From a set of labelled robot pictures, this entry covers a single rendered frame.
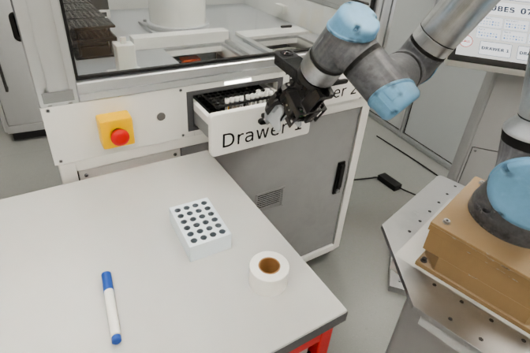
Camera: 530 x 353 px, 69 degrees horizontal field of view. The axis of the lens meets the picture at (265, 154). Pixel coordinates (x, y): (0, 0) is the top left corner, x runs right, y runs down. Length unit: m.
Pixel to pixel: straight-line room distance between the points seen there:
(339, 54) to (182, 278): 0.47
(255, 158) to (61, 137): 0.56
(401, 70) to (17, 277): 0.73
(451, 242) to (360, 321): 0.96
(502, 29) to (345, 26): 0.91
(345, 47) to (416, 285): 0.45
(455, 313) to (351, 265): 1.11
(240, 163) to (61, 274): 0.62
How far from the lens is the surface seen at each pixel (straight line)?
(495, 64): 1.44
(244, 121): 0.93
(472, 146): 1.67
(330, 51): 0.67
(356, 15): 0.66
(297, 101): 0.78
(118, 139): 0.91
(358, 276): 1.82
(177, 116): 1.02
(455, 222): 0.79
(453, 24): 0.72
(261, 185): 1.30
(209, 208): 0.82
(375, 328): 1.68
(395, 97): 0.64
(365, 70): 0.65
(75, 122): 0.96
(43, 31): 0.89
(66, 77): 0.93
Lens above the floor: 1.32
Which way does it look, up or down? 32 degrees down
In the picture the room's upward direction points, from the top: 4 degrees clockwise
